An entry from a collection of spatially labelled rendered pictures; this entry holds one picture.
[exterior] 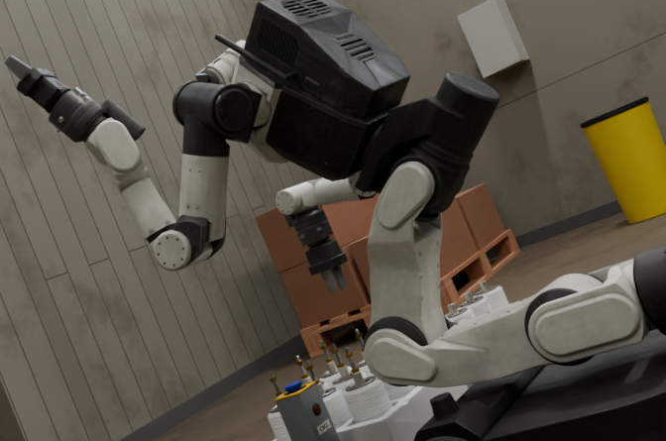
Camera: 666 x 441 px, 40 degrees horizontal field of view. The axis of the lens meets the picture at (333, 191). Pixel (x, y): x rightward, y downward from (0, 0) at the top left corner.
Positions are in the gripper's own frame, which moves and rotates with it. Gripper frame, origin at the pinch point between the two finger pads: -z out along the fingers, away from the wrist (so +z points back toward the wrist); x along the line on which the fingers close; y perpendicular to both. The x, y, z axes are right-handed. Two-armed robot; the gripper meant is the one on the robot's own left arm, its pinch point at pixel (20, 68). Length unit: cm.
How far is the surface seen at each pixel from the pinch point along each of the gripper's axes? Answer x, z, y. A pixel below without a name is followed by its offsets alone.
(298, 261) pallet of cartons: 299, 88, -37
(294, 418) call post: 7, 88, -22
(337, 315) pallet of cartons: 292, 121, -46
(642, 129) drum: 290, 180, 129
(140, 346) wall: 261, 52, -114
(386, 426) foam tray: 11, 105, -12
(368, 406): 17, 101, -12
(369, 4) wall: 440, 23, 106
